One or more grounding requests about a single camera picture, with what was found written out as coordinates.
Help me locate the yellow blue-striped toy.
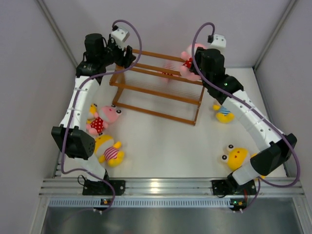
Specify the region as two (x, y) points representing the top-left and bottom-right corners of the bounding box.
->
(213, 104), (235, 124)
(86, 103), (97, 124)

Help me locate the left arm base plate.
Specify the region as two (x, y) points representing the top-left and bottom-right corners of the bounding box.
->
(82, 180), (126, 196)

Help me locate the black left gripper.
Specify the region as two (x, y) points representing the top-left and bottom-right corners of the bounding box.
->
(98, 34), (135, 69)

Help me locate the yellow blue-striped toy right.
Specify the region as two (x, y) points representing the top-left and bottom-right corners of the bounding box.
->
(213, 104), (235, 124)

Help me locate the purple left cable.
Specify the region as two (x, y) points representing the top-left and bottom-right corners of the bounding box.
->
(60, 19), (142, 213)

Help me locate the yellow pink-striped toy left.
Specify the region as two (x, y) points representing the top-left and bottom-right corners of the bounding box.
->
(95, 135), (125, 167)

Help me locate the aluminium front rail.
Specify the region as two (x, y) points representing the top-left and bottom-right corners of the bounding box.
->
(39, 177), (305, 197)

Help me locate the pink red-dotted toy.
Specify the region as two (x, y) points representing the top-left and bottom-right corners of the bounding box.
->
(179, 45), (201, 81)
(86, 105), (122, 136)
(159, 60), (179, 77)

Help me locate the perforated grey cable duct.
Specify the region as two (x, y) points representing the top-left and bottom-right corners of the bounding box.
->
(47, 197), (297, 208)

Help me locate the brown wooden shelf rack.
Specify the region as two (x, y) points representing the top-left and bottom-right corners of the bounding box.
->
(109, 51), (204, 126)

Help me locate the yellow pink-striped toy right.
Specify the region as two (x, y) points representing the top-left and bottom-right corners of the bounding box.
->
(219, 145), (266, 185)

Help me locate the yellow blue-striped toy left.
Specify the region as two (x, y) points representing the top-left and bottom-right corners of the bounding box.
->
(86, 103), (97, 124)

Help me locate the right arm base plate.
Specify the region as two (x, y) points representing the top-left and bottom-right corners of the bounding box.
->
(212, 179), (256, 197)

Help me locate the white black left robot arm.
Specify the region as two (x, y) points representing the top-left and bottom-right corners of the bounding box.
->
(51, 30), (136, 195)

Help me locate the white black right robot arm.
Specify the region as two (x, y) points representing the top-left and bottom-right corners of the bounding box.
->
(191, 47), (300, 194)

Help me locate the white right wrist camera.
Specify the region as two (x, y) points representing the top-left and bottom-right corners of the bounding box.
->
(208, 34), (226, 51)

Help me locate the yellow pink-striped toy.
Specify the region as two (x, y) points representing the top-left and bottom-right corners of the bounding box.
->
(219, 145), (266, 185)
(95, 135), (125, 167)

